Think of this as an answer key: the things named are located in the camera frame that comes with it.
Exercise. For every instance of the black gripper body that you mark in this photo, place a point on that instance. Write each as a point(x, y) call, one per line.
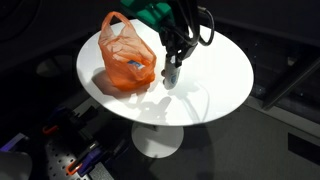
point(178, 38)

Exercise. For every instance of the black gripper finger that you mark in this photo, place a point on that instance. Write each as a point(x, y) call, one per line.
point(179, 59)
point(169, 56)

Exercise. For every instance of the orange plastic bag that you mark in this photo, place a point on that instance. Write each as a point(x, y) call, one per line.
point(128, 60)

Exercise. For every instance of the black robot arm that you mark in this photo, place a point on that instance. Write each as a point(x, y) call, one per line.
point(185, 15)

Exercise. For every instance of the blue rectangular box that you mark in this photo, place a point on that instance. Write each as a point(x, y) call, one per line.
point(135, 64)

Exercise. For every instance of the orange and purple clamp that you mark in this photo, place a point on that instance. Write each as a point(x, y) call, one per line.
point(85, 159)

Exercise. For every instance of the black perforated breadboard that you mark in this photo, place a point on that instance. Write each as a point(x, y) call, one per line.
point(66, 156)

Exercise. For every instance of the white rounded object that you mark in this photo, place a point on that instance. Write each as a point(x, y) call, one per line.
point(14, 166)

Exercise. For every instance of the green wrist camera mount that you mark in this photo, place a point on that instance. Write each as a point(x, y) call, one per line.
point(150, 11)

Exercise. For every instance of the white table pedestal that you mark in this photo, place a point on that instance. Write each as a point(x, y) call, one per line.
point(157, 140)

